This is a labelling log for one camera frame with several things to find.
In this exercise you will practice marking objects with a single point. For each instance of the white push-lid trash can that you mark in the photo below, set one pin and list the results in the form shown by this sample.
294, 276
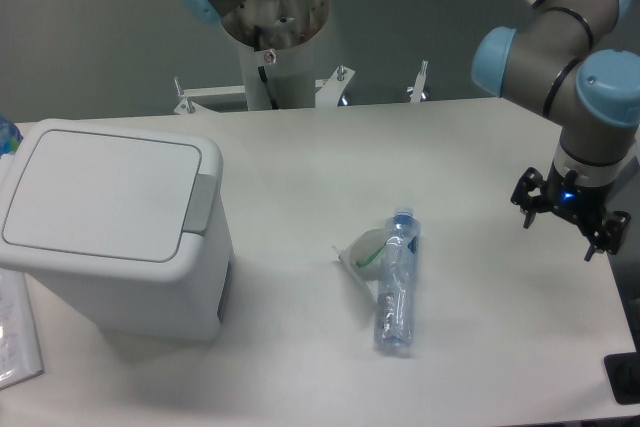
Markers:
125, 225

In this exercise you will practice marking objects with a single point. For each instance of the black device at table edge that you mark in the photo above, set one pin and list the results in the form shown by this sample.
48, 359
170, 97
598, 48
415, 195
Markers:
623, 374

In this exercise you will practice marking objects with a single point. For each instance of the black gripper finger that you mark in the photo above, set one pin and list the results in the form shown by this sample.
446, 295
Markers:
529, 195
606, 233

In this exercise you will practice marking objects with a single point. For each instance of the white paper notepad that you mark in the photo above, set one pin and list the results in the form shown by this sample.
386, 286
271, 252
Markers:
21, 357

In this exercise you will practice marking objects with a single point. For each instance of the blue bottle at left edge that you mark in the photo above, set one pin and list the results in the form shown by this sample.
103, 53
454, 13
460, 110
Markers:
10, 136

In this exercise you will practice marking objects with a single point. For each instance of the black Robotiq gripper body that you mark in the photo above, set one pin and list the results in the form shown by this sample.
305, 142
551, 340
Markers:
580, 205

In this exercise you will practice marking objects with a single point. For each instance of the white base frame with bolts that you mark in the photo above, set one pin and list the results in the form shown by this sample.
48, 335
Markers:
328, 93

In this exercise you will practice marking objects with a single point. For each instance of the clear plastic water bottle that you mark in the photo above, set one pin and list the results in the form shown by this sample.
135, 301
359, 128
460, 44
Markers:
393, 326

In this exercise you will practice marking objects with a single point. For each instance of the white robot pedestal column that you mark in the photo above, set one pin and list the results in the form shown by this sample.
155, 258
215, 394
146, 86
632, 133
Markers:
275, 44

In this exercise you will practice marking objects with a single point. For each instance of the crumpled clear plastic wrapper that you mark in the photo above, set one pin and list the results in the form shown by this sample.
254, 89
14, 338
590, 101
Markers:
362, 260

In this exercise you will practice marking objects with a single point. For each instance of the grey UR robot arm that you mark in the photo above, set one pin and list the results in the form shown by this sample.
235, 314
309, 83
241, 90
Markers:
552, 69

